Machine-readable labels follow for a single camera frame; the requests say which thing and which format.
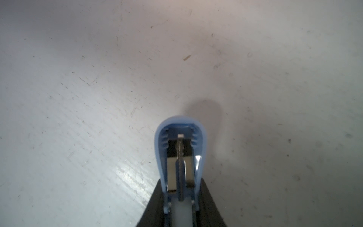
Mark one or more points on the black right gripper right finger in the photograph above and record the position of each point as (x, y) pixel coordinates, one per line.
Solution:
(208, 214)

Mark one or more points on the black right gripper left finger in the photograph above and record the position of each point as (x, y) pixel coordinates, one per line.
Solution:
(153, 215)

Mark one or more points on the blue mini stapler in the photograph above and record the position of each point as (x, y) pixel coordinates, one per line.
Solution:
(180, 147)

